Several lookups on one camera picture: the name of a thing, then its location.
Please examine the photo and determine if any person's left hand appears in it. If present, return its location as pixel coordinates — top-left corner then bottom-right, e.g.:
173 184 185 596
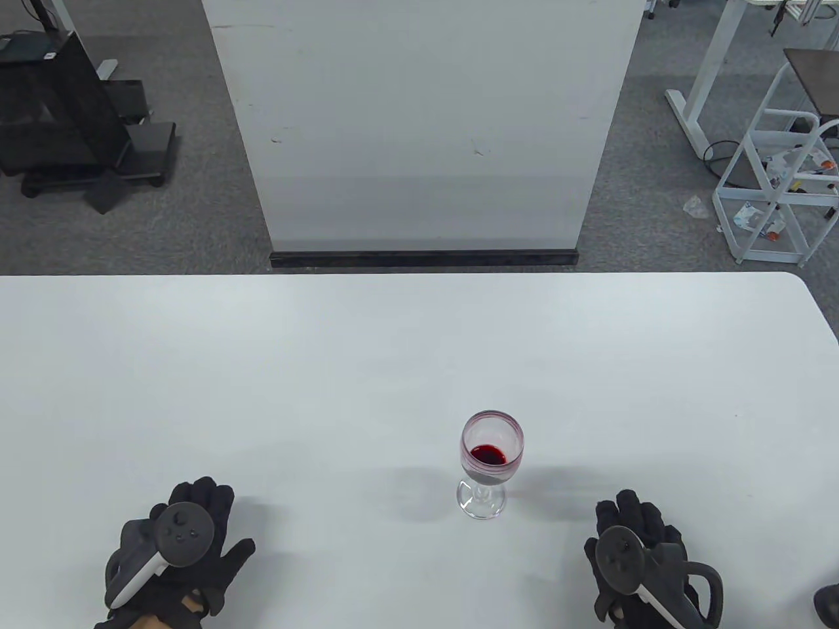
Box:
95 476 256 629

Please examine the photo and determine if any person's right hand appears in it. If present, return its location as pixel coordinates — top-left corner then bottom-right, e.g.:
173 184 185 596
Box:
583 489 725 629

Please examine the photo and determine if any grey white hand controller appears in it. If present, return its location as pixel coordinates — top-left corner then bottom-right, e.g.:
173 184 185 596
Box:
105 503 216 611
598 527 724 629

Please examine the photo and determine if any clear wine glass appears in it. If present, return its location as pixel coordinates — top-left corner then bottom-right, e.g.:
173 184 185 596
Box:
456 411 525 521

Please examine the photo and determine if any black shoe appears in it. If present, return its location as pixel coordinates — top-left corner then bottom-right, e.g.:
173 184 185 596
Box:
813 583 839 626

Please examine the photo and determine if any white table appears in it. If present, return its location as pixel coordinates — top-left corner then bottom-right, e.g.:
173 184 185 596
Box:
0 272 839 629

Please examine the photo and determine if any crumpled litter with orange cap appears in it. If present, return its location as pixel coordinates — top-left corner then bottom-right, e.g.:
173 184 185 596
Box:
733 202 787 242

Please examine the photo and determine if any black board base bar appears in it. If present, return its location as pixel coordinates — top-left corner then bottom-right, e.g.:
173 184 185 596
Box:
269 248 579 269

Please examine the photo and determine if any black square floor piece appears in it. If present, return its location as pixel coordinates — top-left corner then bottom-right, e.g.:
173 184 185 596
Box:
84 174 128 215

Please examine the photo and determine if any crumpled white litter pile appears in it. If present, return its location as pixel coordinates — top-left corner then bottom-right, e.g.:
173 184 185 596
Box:
760 147 838 192

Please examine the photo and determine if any black equipment cart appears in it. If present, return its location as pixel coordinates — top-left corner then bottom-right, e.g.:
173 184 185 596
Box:
0 29 178 199

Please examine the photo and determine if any white partition board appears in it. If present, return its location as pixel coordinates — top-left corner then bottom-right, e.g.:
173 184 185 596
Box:
200 0 646 253

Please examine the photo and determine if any white stand leg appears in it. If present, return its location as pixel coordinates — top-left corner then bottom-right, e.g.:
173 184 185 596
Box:
51 0 119 81

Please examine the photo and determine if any brown desktop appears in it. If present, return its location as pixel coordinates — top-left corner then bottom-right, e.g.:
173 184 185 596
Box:
783 47 839 122

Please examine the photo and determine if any white wire rack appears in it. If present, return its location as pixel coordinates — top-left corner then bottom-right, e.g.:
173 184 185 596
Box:
712 62 839 266

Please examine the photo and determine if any black floor cable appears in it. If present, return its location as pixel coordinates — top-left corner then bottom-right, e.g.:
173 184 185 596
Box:
703 140 745 191

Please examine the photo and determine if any white desk leg frame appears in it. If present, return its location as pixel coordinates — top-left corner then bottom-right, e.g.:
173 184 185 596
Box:
665 0 754 158

